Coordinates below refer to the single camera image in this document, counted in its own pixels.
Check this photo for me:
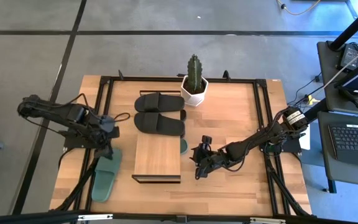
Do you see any white faceted planter pot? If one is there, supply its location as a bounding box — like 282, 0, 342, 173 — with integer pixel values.
180, 75, 209, 108

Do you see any black rig pole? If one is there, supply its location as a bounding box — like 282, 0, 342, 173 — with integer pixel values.
328, 0, 358, 52

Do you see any green rubber slide sandal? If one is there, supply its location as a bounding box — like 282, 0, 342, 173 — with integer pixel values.
91, 147, 124, 203
180, 138, 189, 156

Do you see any black diagonal rig bar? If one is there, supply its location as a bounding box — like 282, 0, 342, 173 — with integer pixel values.
303, 98, 329, 125

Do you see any white paper sheet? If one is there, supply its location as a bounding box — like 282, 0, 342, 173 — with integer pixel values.
298, 132, 312, 151

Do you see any yellow floor cable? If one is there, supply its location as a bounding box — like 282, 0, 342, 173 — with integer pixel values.
277, 0, 322, 16

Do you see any black floor cable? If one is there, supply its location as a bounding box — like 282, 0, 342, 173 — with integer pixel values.
287, 73, 323, 110

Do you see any black metal table frame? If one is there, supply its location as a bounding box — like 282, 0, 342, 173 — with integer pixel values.
50, 70, 313, 218

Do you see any black rig crossbeam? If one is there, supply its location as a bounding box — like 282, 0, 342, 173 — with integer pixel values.
0, 210, 358, 224

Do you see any dark grey desk top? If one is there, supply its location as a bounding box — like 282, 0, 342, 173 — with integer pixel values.
317, 40, 358, 116
317, 111, 358, 194

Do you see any white cable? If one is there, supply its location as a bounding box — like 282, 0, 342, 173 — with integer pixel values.
321, 39, 358, 91

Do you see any black power adapter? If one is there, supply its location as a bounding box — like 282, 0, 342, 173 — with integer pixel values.
339, 43, 358, 71

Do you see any black laptop keyboard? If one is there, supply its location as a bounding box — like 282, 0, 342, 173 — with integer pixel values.
328, 123, 358, 169

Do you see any wooden shelf with black frame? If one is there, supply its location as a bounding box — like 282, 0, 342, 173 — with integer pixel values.
131, 90, 182, 184

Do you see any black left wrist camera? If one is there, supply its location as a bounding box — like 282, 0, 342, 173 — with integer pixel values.
99, 114, 121, 139

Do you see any green columnar cactus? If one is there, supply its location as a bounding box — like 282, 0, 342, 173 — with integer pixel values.
186, 54, 203, 94

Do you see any silver beam bracket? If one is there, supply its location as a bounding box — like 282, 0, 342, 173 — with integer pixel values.
249, 217, 287, 224
77, 213, 114, 222

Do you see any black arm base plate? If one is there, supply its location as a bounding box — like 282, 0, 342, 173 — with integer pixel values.
63, 129, 99, 149
258, 133, 303, 154

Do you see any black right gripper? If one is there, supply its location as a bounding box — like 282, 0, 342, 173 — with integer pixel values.
190, 143, 228, 180

